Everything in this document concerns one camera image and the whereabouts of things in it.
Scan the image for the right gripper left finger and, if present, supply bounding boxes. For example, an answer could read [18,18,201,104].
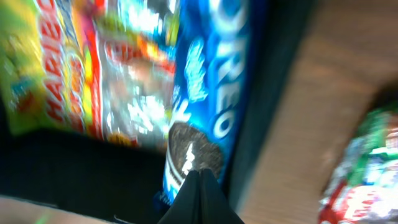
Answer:
[158,170,200,224]

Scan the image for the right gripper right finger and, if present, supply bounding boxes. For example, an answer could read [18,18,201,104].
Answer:
[200,169,244,224]

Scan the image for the black gift box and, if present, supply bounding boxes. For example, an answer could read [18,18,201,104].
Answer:
[1,1,315,223]

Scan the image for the green red wafer bar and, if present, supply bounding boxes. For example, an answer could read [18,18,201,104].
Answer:
[318,102,397,224]

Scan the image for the green Haribo gummy bag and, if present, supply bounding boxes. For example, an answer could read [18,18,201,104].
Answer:
[1,0,179,150]

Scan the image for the blue Oreo cookie pack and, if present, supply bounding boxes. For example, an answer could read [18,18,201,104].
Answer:
[162,0,268,205]

